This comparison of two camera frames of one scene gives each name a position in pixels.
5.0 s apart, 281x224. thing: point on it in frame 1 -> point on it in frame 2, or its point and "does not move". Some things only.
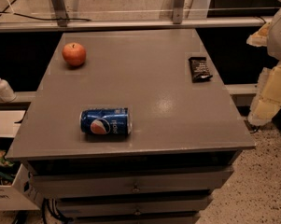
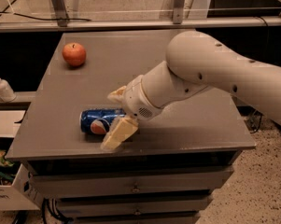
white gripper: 280,36 -> 136,99
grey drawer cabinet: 130,127 does not move
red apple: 74,54 does not move
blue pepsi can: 106,121 does not move
